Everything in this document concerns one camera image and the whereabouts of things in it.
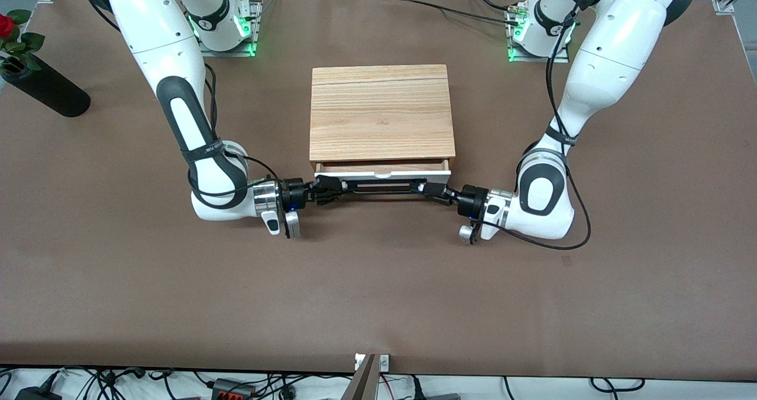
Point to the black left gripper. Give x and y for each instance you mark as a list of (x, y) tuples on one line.
[(474, 199)]

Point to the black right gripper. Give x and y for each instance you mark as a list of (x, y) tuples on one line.
[(293, 193)]

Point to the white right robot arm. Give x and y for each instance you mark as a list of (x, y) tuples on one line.
[(154, 33)]

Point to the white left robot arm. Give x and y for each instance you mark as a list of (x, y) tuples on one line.
[(603, 63)]

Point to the light wooden drawer cabinet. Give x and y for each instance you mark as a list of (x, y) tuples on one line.
[(381, 113)]

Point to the black plug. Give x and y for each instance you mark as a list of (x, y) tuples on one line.
[(434, 396)]

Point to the black adapter with orange clips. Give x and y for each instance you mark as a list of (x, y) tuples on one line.
[(233, 388)]

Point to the black cylindrical vase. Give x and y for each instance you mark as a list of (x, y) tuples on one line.
[(50, 89)]

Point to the black power adapter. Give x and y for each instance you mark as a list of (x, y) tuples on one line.
[(35, 394)]

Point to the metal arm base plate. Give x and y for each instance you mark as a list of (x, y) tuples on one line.
[(538, 59), (255, 27)]

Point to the white metal bracket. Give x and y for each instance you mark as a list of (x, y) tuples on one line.
[(384, 363)]

